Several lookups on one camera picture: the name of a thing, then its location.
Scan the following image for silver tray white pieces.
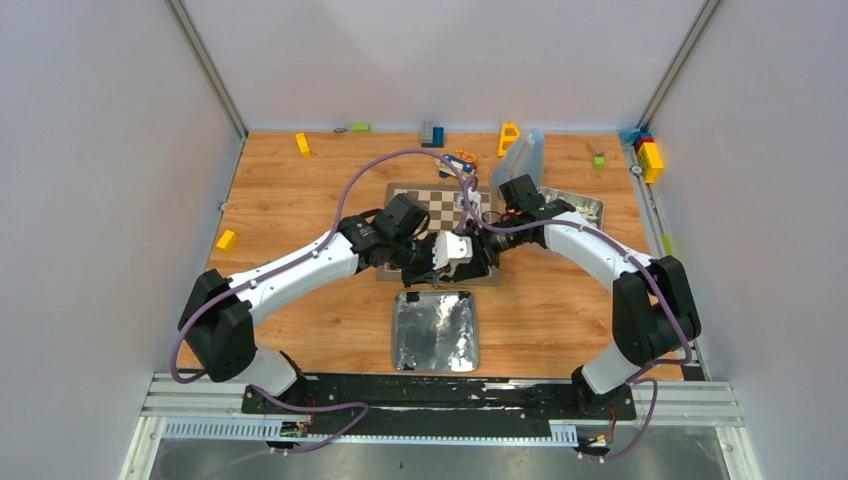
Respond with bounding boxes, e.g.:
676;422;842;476
538;186;604;229

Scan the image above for yellow red blue brick stack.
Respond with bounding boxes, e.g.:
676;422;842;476
618;129;664;184

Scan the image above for yellow block left edge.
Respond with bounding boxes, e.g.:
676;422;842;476
215;229;239;253

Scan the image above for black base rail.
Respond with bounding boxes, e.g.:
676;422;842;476
173;368;708;444

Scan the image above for blue grey block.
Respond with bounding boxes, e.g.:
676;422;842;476
420;122;445;148

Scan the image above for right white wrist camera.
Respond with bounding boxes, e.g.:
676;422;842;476
459;190;481;227

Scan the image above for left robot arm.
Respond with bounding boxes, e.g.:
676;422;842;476
177;193;433;413

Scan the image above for silver tray black pieces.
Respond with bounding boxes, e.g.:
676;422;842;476
392;290;480;373

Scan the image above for wooden brown block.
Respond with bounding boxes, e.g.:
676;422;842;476
586;141;605;158

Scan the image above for colourful toy car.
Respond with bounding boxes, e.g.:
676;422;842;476
436;150;478;179

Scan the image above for yellow block far left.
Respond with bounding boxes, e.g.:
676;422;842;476
295;132;313;158

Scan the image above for translucent blue plastic container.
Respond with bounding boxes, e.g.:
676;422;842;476
489;128;545;188

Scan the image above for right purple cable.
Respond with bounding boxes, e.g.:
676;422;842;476
459;176;694;463

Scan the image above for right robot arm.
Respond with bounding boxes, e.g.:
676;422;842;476
434;175;702;418

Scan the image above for wooden chessboard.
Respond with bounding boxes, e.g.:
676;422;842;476
376;182;501;287

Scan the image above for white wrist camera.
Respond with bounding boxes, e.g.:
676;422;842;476
459;190;481;227
432;231;473;271

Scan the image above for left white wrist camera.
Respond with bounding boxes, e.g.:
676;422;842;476
432;231;473;271

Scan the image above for yellow triangular frame toy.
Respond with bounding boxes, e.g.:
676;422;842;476
497;122;521;158

